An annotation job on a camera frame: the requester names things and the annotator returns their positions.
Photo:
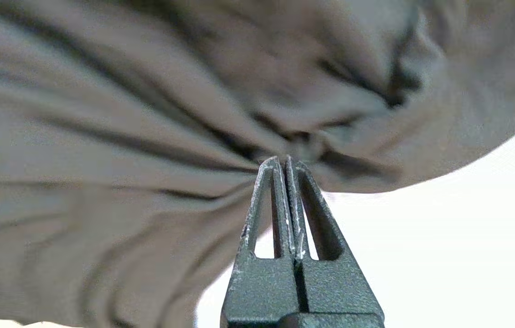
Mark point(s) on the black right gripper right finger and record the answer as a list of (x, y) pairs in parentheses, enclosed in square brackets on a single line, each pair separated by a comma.
[(335, 287)]

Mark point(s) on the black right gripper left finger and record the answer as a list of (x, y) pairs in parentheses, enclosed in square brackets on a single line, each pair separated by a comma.
[(262, 287)]

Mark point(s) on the black t-shirt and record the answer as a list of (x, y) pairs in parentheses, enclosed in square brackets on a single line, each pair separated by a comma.
[(148, 136)]

